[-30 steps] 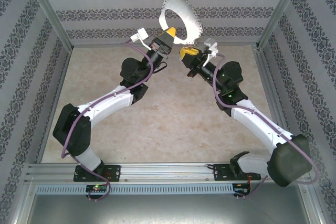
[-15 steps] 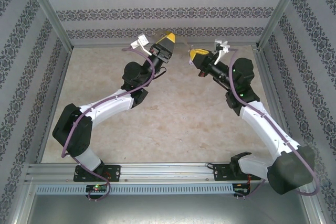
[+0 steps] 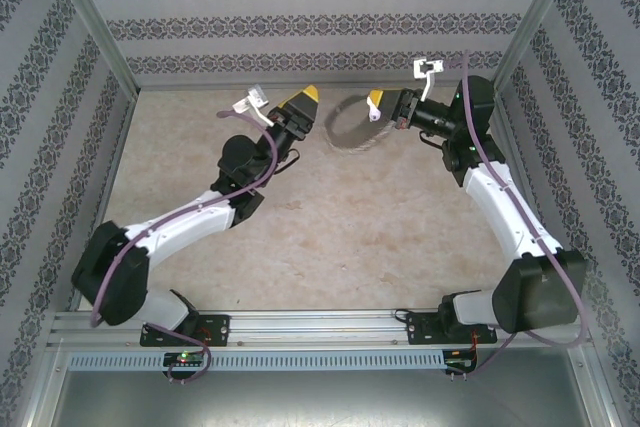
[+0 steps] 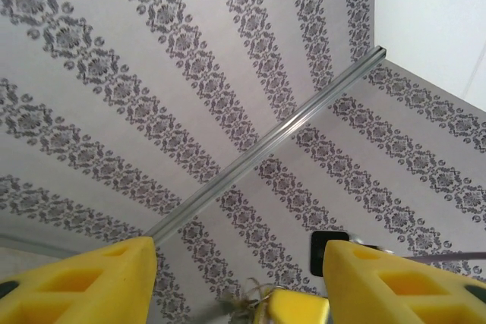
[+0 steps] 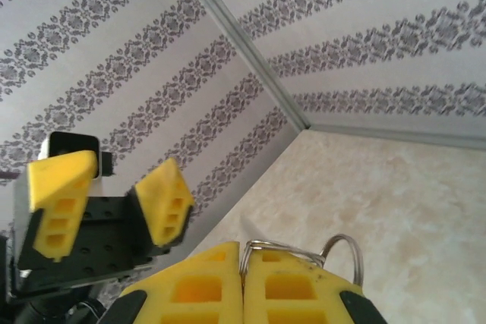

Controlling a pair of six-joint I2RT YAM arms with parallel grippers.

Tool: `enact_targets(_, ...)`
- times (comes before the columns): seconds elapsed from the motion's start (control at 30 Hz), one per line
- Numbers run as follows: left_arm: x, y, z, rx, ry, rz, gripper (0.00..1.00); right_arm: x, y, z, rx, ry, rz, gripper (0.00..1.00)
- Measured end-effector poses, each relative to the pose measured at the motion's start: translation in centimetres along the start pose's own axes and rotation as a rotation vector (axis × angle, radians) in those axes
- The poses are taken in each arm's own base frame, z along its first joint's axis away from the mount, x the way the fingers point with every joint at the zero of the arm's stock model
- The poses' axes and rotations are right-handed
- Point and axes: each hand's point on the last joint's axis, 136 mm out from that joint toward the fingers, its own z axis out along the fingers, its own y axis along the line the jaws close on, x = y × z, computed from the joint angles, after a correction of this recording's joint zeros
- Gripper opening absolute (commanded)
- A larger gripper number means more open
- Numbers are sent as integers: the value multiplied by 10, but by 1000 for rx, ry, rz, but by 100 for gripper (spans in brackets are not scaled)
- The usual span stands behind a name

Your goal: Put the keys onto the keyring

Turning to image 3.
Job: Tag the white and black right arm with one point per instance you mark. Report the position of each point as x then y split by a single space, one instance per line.
540 297

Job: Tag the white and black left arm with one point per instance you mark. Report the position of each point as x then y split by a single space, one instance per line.
185 224

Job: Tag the small controller board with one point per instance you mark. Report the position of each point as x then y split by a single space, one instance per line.
457 362
185 358

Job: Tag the grey sheet metal panel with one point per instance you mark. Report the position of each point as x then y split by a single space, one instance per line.
320 399

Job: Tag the aluminium frame rail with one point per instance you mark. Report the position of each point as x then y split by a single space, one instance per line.
200 85
118 144
501 114

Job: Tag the aluminium frame post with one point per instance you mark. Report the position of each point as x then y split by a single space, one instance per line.
534 12
91 12

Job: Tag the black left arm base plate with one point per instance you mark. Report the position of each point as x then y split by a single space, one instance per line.
217 329

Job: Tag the wide aluminium mounting rail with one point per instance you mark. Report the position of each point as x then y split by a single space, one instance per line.
325 329

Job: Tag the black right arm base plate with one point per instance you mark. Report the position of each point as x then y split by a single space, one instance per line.
420 329

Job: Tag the aluminium frame strut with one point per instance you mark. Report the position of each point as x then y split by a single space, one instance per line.
597 387
37 387

